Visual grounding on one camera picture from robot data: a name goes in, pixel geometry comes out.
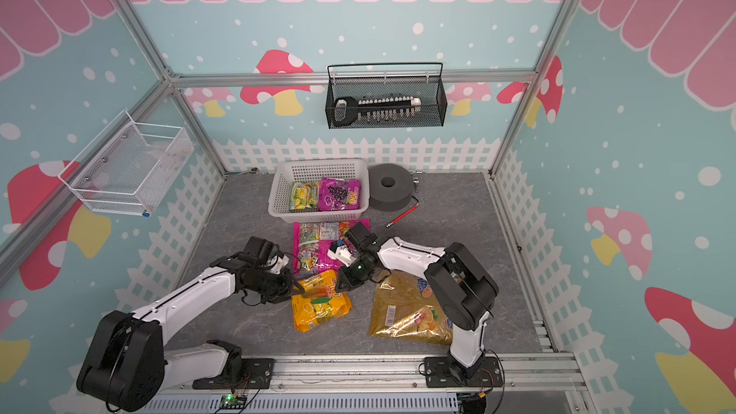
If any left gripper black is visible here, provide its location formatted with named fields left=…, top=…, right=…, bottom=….
left=244, top=266, right=305, bottom=303

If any purple grape candy bag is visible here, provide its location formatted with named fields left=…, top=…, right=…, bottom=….
left=318, top=177, right=361, bottom=212

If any yellow mango candy bag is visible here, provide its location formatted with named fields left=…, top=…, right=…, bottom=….
left=291, top=270, right=352, bottom=333

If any green Fox's candy bag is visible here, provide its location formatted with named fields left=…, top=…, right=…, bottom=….
left=289, top=181, right=320, bottom=211

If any white plastic perforated basket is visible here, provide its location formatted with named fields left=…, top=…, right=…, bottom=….
left=268, top=159, right=370, bottom=223

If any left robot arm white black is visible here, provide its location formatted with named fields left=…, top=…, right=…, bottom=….
left=76, top=237, right=305, bottom=413

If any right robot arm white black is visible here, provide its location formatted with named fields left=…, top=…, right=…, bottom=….
left=328, top=222, right=499, bottom=379

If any large pink mixed candy bag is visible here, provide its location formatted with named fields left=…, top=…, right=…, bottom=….
left=292, top=218, right=371, bottom=276

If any red pen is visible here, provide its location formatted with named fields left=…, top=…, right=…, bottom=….
left=385, top=195, right=421, bottom=229

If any large gold candy bag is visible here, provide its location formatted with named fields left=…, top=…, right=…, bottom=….
left=369, top=271, right=452, bottom=346

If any small green circuit board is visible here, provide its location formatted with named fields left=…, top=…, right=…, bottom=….
left=220, top=394, right=247, bottom=410

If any black white brush tool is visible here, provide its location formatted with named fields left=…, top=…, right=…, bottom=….
left=333, top=96, right=422, bottom=127

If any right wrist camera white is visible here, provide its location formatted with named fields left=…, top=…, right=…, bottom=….
left=328, top=241, right=357, bottom=266

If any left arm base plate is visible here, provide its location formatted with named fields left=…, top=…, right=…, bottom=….
left=192, top=358, right=276, bottom=390

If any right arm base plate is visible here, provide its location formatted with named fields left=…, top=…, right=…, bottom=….
left=418, top=356, right=505, bottom=389

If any white wire wall basket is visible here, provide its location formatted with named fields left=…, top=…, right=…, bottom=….
left=57, top=111, right=195, bottom=218

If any black wire wall basket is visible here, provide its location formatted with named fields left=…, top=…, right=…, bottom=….
left=325, top=62, right=448, bottom=130

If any aluminium front rail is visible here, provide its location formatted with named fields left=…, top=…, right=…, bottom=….
left=111, top=352, right=588, bottom=395

